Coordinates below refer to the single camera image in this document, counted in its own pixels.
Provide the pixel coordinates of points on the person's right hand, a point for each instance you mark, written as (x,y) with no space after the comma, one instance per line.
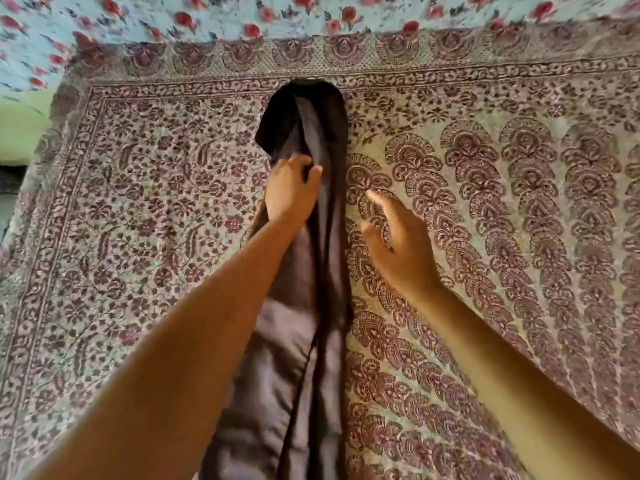
(410,254)

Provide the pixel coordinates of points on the person's left hand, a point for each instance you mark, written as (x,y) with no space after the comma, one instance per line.
(290,189)

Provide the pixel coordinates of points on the dark brown shirt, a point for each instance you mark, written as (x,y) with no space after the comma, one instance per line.
(310,294)

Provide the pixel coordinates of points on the bed with maroon patterned cover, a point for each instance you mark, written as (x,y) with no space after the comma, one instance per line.
(500,194)

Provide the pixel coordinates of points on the person's right forearm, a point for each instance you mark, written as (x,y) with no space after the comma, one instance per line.
(525,394)

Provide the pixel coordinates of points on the person's left forearm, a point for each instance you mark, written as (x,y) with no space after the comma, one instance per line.
(175,369)

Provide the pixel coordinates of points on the red rose floral sheet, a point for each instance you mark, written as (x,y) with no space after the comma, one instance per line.
(150,14)

